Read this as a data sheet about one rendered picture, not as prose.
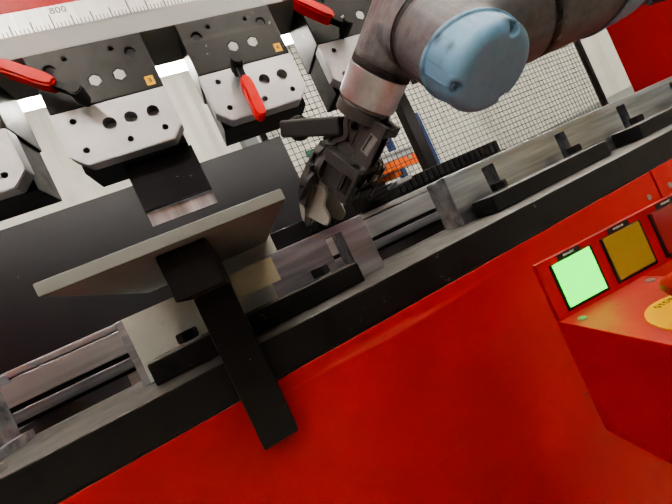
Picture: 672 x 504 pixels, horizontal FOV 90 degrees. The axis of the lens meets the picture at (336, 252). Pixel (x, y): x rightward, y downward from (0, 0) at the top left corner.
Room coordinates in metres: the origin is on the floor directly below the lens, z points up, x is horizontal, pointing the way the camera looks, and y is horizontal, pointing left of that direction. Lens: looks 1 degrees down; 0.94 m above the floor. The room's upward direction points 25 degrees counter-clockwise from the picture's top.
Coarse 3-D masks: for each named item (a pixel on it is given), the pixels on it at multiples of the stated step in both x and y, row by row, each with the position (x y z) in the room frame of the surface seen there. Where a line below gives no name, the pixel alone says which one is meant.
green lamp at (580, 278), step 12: (588, 252) 0.33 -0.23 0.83; (564, 264) 0.32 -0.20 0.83; (576, 264) 0.33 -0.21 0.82; (588, 264) 0.33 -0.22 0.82; (564, 276) 0.32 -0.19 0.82; (576, 276) 0.32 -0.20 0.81; (588, 276) 0.33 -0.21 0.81; (600, 276) 0.33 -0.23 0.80; (564, 288) 0.32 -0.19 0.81; (576, 288) 0.32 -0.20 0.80; (588, 288) 0.33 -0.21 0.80; (600, 288) 0.33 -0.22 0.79; (576, 300) 0.32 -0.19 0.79
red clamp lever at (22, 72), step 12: (0, 60) 0.41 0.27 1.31; (0, 72) 0.42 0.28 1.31; (12, 72) 0.41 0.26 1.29; (24, 72) 0.41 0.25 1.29; (36, 72) 0.42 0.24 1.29; (36, 84) 0.42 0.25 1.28; (48, 84) 0.42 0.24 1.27; (60, 84) 0.42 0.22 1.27; (72, 84) 0.42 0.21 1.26; (72, 96) 0.43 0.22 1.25; (84, 96) 0.43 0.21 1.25
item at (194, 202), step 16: (144, 160) 0.50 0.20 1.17; (160, 160) 0.51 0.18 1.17; (176, 160) 0.51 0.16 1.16; (192, 160) 0.52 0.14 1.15; (128, 176) 0.49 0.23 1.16; (144, 176) 0.50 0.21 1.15; (160, 176) 0.50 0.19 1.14; (176, 176) 0.51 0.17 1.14; (192, 176) 0.52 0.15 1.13; (144, 192) 0.50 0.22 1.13; (160, 192) 0.50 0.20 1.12; (176, 192) 0.51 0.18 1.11; (192, 192) 0.51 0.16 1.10; (208, 192) 0.53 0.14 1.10; (144, 208) 0.49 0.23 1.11; (160, 208) 0.50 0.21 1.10; (176, 208) 0.51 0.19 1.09; (192, 208) 0.52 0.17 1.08
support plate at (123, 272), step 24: (216, 216) 0.26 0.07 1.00; (240, 216) 0.26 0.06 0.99; (264, 216) 0.31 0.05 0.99; (168, 240) 0.25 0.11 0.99; (192, 240) 0.27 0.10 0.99; (216, 240) 0.31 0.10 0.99; (240, 240) 0.38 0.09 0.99; (264, 240) 0.49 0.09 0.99; (96, 264) 0.23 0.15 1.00; (120, 264) 0.24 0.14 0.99; (144, 264) 0.27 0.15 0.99; (48, 288) 0.22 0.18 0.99; (72, 288) 0.24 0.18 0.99; (96, 288) 0.28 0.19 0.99; (120, 288) 0.33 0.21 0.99; (144, 288) 0.41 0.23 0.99
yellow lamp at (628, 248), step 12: (624, 228) 0.33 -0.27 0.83; (636, 228) 0.34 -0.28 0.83; (612, 240) 0.33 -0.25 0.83; (624, 240) 0.33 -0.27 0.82; (636, 240) 0.34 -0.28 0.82; (612, 252) 0.33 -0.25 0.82; (624, 252) 0.33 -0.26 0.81; (636, 252) 0.33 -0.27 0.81; (648, 252) 0.34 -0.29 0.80; (624, 264) 0.33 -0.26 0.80; (636, 264) 0.33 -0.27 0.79; (648, 264) 0.34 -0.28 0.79; (624, 276) 0.33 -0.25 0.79
